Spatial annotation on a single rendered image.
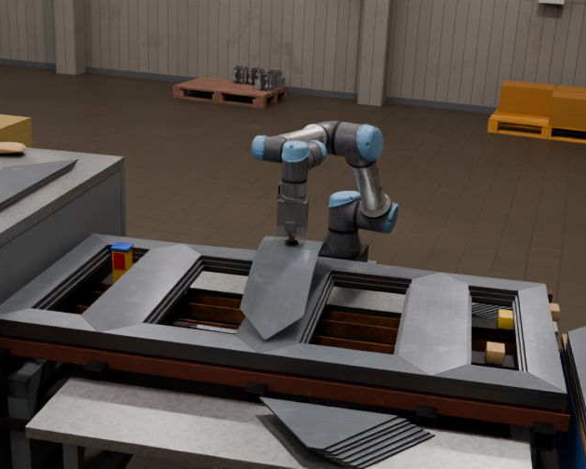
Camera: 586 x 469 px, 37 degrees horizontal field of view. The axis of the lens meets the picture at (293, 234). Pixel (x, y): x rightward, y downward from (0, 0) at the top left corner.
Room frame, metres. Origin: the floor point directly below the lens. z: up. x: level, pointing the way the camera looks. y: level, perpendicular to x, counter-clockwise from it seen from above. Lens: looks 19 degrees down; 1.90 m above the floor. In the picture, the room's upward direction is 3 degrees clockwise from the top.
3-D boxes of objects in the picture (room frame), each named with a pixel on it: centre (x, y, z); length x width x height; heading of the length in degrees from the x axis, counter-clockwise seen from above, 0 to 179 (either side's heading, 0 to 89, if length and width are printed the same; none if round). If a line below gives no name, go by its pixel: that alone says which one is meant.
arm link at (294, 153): (2.44, 0.00, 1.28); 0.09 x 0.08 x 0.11; 155
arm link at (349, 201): (3.17, -0.20, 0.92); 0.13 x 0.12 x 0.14; 65
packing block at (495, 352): (2.26, -0.59, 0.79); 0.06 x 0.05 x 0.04; 170
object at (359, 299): (2.89, -0.28, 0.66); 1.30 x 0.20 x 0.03; 80
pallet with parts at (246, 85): (10.40, 0.82, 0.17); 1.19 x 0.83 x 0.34; 73
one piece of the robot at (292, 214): (2.43, 0.01, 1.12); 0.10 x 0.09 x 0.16; 172
